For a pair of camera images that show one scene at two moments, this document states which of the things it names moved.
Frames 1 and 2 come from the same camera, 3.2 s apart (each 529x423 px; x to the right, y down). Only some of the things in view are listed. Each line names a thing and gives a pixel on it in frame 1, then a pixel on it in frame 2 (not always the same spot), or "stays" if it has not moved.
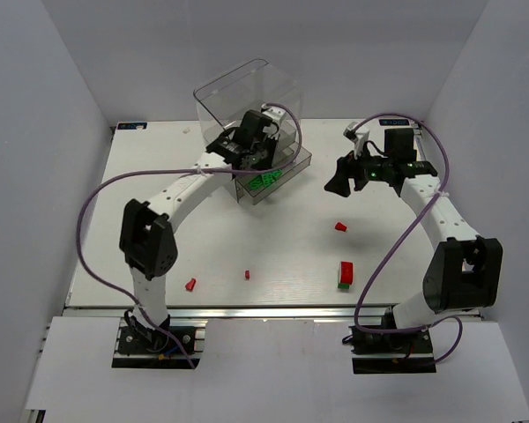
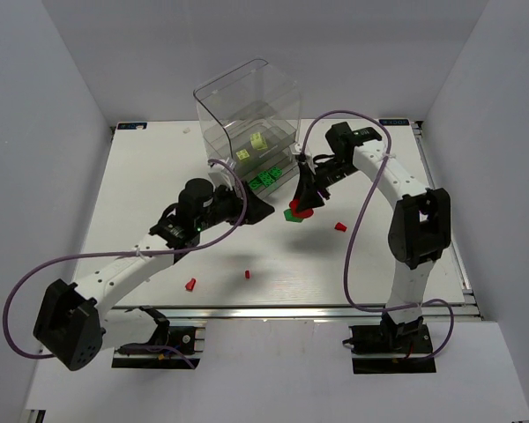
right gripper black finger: (347, 167) → (307, 193)
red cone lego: (189, 286) stays
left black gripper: (264, 155) → (241, 206)
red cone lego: (340, 226) stays
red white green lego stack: (346, 274) → (293, 215)
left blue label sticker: (132, 125) stays
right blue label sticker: (393, 122) stays
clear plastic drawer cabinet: (251, 111) stays
